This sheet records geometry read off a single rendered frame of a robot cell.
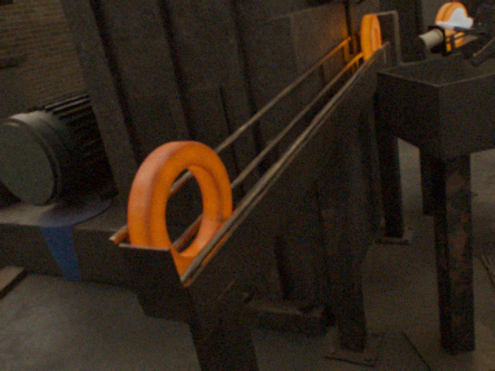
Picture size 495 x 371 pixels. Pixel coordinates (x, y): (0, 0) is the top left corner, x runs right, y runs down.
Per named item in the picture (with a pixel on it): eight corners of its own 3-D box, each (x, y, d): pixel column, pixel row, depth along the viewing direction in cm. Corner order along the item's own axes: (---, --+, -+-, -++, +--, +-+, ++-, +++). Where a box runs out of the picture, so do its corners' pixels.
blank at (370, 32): (358, 20, 141) (369, 18, 139) (367, 11, 153) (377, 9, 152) (363, 71, 147) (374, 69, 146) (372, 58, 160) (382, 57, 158)
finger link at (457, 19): (442, 6, 137) (476, 11, 134) (436, 27, 140) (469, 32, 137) (441, 7, 135) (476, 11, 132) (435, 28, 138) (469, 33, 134)
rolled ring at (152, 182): (214, 119, 64) (195, 120, 66) (126, 182, 50) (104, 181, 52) (244, 232, 72) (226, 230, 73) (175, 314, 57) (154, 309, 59)
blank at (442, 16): (445, 55, 180) (453, 54, 177) (428, 25, 171) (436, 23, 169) (464, 25, 183) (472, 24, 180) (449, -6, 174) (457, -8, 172)
